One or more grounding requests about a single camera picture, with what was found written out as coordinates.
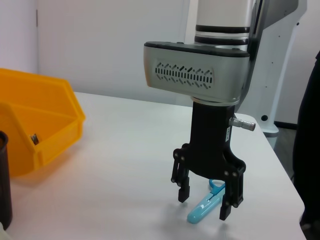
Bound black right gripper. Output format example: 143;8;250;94
171;102;247;221

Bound blue scissors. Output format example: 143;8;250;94
187;178;226;225

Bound black mesh pen holder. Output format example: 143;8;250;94
0;131;13;231

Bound black curved object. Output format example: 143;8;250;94
292;49;320;233

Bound grey robot stand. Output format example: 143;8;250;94
238;0;308;138

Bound yellow plastic bin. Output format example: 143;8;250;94
0;67;87;178

